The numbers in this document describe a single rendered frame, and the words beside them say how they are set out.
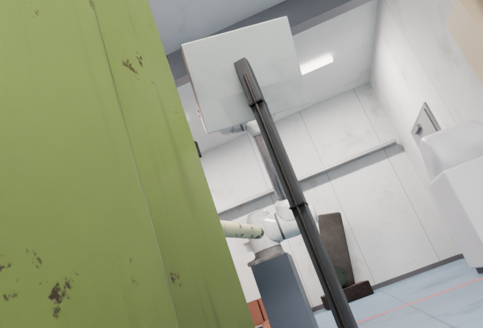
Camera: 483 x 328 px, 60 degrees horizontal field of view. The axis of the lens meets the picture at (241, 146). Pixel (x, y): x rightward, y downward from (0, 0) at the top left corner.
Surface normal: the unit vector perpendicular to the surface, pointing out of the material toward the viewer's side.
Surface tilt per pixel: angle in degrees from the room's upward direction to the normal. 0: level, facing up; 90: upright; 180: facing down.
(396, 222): 90
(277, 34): 120
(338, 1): 90
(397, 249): 90
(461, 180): 90
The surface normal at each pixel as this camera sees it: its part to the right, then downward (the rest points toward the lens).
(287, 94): 0.18, 0.11
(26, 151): 0.87, -0.43
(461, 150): -0.25, -0.45
